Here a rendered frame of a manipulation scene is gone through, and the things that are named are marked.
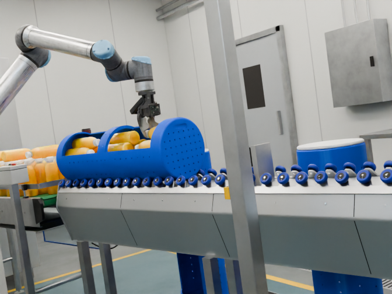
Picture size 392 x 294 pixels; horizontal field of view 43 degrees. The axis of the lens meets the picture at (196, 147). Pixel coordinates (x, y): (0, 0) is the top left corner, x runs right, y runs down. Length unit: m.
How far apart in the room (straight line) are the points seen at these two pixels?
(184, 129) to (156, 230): 0.48
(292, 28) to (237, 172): 4.66
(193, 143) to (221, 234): 0.48
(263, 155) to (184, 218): 0.45
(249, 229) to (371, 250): 0.39
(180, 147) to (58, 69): 5.32
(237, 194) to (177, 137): 0.70
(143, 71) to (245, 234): 1.05
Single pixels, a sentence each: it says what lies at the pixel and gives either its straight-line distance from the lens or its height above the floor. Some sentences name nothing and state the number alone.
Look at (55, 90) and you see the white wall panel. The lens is 7.34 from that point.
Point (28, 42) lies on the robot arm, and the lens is 2.65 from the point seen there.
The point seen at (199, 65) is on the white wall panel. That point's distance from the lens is 7.57.
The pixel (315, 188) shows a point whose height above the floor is 0.93.
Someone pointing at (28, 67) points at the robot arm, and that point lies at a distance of 2.74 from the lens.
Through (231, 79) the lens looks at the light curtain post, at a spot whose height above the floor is 1.32.
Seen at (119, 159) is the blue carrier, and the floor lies 1.08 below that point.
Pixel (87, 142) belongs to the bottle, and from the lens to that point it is 2.74.
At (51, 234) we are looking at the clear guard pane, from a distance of 3.93.
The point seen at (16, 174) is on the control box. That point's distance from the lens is 2.89.
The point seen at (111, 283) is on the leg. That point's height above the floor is 0.34.
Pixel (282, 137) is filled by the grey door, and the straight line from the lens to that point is 6.27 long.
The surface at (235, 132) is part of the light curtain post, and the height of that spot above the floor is 1.15.
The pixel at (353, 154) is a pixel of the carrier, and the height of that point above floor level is 0.99.
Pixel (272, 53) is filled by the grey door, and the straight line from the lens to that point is 6.29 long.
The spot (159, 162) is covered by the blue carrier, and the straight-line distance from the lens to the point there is 2.14.
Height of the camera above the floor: 1.20
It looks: 3 degrees down
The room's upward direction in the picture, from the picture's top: 8 degrees counter-clockwise
